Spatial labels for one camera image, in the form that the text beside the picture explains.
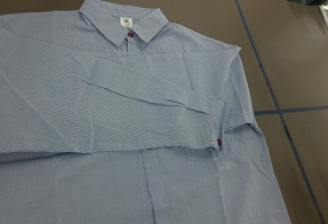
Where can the light blue striped shirt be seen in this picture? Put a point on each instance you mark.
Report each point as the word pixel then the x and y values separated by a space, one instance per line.
pixel 112 114

